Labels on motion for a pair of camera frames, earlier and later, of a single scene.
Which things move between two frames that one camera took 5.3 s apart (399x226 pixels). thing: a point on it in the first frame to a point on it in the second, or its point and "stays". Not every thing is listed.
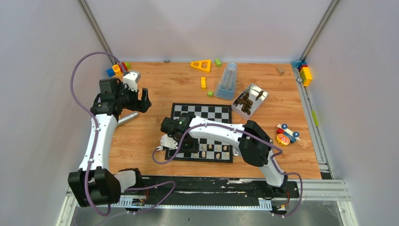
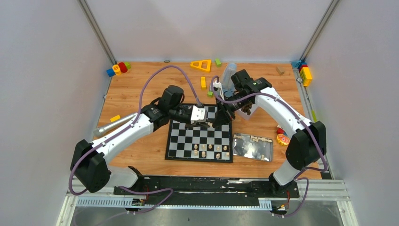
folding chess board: (209, 150) stays
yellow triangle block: (204, 65) stays
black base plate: (166, 189) stays
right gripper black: (195, 147) to (224, 116)
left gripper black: (136, 101) to (191, 123)
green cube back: (218, 62) stays
